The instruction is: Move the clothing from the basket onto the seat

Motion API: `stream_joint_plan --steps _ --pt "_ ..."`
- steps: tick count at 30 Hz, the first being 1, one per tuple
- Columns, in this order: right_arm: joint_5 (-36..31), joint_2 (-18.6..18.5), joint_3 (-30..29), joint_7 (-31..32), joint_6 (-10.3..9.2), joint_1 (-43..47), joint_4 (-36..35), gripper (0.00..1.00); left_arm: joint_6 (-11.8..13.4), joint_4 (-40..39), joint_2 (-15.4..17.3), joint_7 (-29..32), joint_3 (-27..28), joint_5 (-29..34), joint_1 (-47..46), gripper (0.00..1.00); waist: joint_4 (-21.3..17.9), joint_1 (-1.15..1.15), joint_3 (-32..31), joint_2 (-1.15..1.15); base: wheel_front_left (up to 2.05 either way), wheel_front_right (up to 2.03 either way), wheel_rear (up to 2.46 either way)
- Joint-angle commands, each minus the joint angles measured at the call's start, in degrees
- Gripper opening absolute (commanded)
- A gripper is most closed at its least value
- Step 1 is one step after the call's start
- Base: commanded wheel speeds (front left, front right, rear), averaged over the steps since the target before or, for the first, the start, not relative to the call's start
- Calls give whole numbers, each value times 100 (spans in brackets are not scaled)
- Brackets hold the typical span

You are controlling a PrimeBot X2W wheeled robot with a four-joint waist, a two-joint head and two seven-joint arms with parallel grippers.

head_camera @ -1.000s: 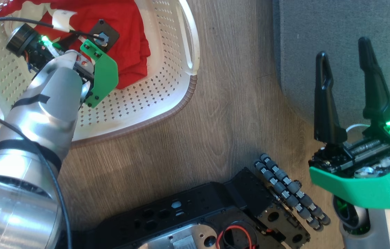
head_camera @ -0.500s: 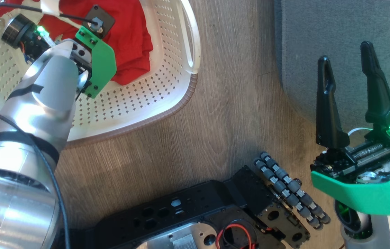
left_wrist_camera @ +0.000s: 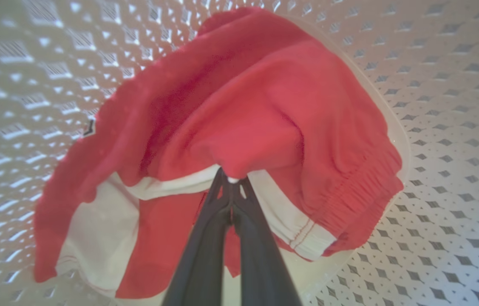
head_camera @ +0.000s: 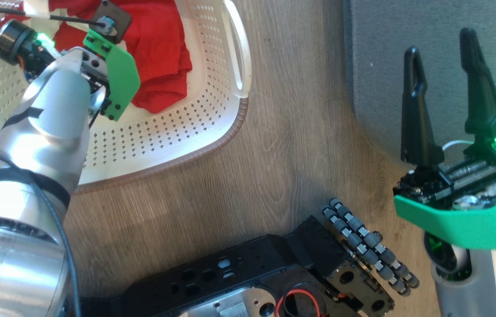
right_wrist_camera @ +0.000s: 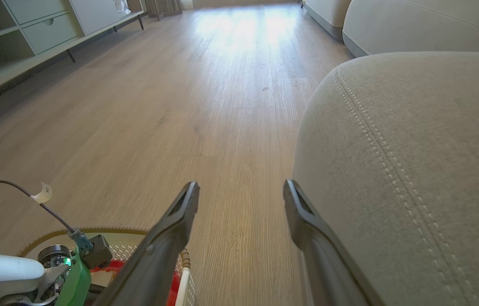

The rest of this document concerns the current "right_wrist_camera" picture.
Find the grey fabric sofa seat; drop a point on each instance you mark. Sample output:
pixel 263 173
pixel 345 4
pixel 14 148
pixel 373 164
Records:
pixel 413 170

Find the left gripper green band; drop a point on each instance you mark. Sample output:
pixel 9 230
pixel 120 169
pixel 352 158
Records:
pixel 75 284

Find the beige curtain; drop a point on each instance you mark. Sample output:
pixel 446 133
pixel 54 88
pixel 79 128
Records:
pixel 162 7

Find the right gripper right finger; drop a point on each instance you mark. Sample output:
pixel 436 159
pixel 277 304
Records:
pixel 328 272

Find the red clothing with white trim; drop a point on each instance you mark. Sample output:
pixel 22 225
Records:
pixel 174 293

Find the grey fabric sofa section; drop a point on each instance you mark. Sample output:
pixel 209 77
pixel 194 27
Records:
pixel 328 15
pixel 426 25

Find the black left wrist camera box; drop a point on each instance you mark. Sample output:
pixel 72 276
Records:
pixel 98 251

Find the white object on cabinet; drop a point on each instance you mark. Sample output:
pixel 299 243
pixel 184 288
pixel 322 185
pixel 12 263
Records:
pixel 122 6

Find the cream laundry basket brown rim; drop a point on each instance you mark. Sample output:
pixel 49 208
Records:
pixel 124 246

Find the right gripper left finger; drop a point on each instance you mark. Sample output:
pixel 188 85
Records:
pixel 154 263

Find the white sideboard cabinet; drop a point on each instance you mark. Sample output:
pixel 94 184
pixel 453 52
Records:
pixel 43 29

